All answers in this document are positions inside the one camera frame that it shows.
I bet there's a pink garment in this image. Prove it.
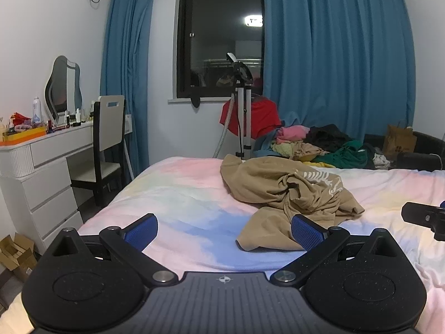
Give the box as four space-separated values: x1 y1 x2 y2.
275 125 311 145

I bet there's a green garment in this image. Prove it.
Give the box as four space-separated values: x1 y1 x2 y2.
313 140 369 170

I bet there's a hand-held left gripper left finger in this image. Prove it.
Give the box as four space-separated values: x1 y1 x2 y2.
47 213 179 288

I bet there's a white spray bottle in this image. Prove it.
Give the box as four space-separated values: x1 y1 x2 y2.
32 96 42 126

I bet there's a khaki garment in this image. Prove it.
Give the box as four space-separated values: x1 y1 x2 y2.
292 143 329 162

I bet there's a wavy vanity mirror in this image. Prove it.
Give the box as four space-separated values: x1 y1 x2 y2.
43 55 84 126

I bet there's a cardboard box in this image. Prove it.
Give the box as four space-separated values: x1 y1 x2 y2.
0 233 38 284

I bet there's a brown paper bag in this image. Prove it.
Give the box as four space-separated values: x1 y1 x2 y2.
382 121 418 161

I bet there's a blue garment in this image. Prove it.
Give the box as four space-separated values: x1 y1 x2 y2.
252 127 289 159

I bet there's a black framed window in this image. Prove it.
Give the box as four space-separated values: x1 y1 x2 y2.
168 0 266 103

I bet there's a red garment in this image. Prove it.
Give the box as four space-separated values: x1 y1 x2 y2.
218 97 282 139

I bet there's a black sofa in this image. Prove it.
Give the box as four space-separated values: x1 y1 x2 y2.
363 130 445 172

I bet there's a bed with pastel duvet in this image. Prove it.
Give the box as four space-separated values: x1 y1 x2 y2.
0 156 445 334

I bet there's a wide blue curtain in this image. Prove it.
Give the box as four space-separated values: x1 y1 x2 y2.
261 0 417 154

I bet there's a red fabric item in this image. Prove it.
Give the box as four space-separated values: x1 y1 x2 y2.
10 111 33 127

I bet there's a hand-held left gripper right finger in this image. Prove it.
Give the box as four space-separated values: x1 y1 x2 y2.
270 215 404 288

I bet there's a white dressing table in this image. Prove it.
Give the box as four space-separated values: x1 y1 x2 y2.
0 120 96 251

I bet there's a narrow blue curtain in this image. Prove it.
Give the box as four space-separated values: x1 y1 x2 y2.
100 0 156 178

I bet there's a yellow garment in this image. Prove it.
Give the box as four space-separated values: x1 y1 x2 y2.
301 156 337 168

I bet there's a black garment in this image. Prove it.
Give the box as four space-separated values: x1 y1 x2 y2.
304 123 353 153

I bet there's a row of cosmetic bottles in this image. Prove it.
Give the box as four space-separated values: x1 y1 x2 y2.
45 100 96 133

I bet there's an orange box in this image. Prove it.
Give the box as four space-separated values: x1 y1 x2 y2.
0 125 47 147

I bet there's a tan printed t-shirt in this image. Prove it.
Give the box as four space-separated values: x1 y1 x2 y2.
220 154 365 253

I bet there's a black and cream chair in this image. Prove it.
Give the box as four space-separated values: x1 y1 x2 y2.
70 95 126 207

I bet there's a yellow-green garment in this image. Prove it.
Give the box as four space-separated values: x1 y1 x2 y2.
272 143 296 159

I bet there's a braided grey hose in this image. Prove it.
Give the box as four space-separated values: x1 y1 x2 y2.
212 98 239 159

